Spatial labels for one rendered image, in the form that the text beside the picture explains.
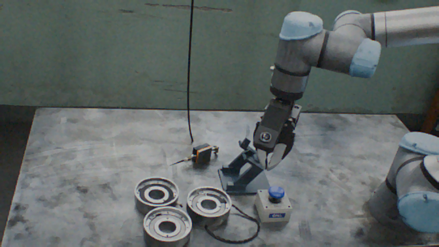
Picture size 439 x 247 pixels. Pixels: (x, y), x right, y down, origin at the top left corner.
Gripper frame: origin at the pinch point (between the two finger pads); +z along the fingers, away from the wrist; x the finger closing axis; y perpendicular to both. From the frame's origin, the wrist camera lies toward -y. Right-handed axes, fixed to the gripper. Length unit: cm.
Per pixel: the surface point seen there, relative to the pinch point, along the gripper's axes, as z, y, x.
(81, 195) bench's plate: 14.8, -14.3, 39.6
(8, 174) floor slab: 95, 55, 130
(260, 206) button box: 11.4, -0.1, -0.9
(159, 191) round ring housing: 12.6, -6.3, 23.0
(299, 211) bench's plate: 14.6, 6.6, -9.7
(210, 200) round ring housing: 12.3, -3.5, 10.8
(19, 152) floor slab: 95, 72, 137
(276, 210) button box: 10.7, -0.7, -4.8
